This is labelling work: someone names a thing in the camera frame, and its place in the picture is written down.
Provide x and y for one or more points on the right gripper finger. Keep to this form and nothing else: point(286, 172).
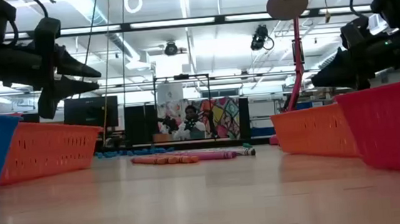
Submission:
point(339, 63)
point(337, 80)

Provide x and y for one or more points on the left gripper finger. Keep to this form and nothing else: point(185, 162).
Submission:
point(69, 87)
point(71, 66)

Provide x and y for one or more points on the orange plastic basket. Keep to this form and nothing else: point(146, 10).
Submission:
point(45, 149)
point(312, 131)

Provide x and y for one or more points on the red plastic basket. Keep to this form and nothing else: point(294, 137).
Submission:
point(391, 129)

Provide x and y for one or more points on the grey crayon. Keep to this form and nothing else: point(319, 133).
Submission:
point(246, 152)

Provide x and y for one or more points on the magenta crayon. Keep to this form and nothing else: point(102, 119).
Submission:
point(217, 155)
point(196, 152)

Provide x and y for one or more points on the black background robot arm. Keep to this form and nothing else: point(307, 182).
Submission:
point(167, 123)
point(210, 125)

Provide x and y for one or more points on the black monitor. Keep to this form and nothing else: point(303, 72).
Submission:
point(91, 112)

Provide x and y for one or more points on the blue pencil eraser cap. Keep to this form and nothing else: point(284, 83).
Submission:
point(162, 150)
point(170, 149)
point(110, 154)
point(130, 153)
point(99, 155)

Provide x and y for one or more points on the black cabinet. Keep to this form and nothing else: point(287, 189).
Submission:
point(140, 125)

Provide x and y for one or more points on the black round ceiling spotlight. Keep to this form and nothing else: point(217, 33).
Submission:
point(171, 48)

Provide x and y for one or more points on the brown box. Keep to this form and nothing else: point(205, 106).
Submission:
point(161, 137)

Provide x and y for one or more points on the green pencil eraser cap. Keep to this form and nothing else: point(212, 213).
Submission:
point(247, 145)

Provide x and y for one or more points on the colourful mural panel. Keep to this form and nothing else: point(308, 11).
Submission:
point(225, 117)

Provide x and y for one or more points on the person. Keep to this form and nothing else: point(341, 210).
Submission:
point(191, 127)

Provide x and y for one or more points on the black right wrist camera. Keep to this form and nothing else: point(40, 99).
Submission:
point(355, 31)

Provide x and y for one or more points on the black ceiling camera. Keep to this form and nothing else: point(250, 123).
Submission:
point(259, 37)

